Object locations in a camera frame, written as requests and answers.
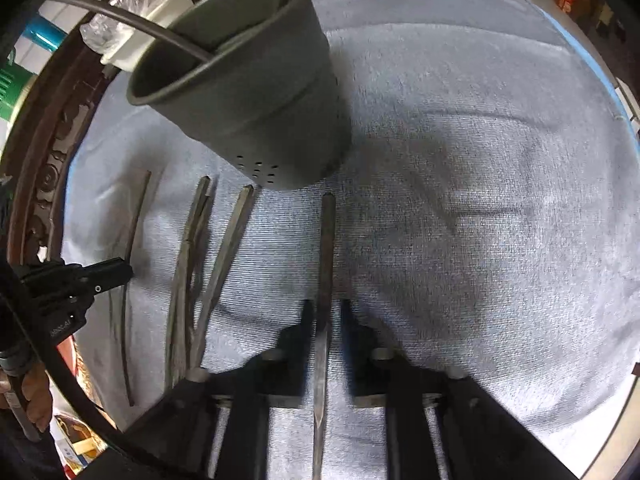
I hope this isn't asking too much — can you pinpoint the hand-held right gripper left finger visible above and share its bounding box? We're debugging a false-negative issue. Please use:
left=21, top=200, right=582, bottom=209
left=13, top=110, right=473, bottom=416
left=115, top=300, right=316, bottom=480

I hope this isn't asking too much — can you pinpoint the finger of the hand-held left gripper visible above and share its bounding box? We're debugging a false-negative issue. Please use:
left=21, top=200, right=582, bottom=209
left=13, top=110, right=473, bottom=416
left=80, top=258, right=134, bottom=295

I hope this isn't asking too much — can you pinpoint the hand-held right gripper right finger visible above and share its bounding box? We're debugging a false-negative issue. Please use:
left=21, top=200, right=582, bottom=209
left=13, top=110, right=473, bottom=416
left=341, top=300, right=576, bottom=480

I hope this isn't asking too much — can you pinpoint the thin dark chopstick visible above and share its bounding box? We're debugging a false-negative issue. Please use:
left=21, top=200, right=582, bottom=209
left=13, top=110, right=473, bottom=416
left=120, top=170, right=152, bottom=407

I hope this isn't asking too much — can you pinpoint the grey plastic utensil holder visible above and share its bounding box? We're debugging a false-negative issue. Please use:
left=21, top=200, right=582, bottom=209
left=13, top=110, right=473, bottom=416
left=126, top=0, right=355, bottom=192

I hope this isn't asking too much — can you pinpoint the person's left hand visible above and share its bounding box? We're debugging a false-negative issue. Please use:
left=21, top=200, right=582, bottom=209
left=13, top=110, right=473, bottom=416
left=0, top=360, right=54, bottom=433

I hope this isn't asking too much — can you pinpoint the grey towel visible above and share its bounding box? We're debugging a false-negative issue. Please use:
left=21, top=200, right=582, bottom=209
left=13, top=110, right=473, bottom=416
left=62, top=0, right=640, bottom=480

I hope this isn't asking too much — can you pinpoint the green thermos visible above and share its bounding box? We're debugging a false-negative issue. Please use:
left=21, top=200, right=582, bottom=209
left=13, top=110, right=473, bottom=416
left=0, top=57, right=36, bottom=121

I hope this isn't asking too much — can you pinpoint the clear plastic bag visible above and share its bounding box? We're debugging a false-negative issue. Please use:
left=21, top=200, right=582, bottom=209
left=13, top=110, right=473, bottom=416
left=79, top=0, right=173, bottom=58

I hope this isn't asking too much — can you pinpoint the blue thermos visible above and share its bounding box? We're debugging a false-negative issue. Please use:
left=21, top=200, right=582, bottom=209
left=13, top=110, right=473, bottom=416
left=20, top=12, right=68, bottom=53

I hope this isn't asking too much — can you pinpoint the white plastic basin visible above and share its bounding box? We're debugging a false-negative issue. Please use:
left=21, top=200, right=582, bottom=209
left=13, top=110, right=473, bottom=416
left=100, top=0, right=193, bottom=73

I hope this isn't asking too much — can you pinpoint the blue tablecloth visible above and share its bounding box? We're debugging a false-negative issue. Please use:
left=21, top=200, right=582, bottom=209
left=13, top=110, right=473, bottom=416
left=542, top=7, right=623, bottom=123

